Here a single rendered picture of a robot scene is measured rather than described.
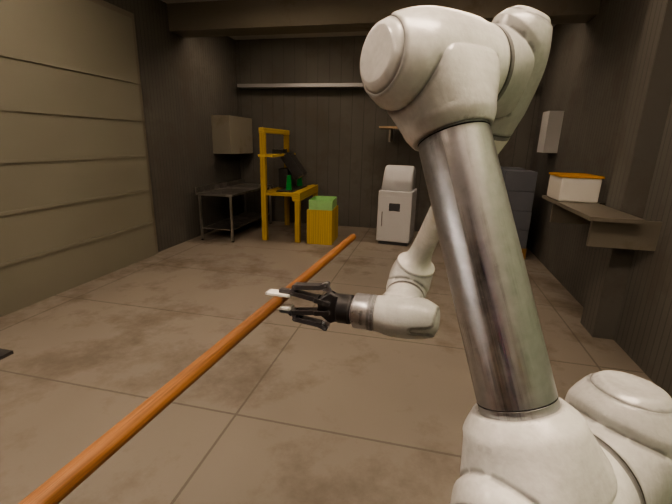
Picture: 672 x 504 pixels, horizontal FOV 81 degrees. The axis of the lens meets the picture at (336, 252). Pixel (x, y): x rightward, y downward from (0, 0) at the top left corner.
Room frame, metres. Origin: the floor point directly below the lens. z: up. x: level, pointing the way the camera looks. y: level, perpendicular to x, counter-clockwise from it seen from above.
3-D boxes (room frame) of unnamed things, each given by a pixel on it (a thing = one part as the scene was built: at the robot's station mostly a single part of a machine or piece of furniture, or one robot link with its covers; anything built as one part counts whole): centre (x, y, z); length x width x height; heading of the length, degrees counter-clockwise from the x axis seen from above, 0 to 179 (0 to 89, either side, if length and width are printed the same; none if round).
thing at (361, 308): (0.90, -0.07, 1.20); 0.09 x 0.06 x 0.09; 164
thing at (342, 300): (0.93, 0.00, 1.20); 0.09 x 0.07 x 0.08; 74
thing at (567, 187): (3.75, -2.23, 1.25); 0.42 x 0.35 x 0.24; 167
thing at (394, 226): (6.48, -1.00, 0.63); 0.65 x 0.54 x 1.26; 163
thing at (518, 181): (6.28, -2.52, 0.63); 1.28 x 0.87 x 1.27; 167
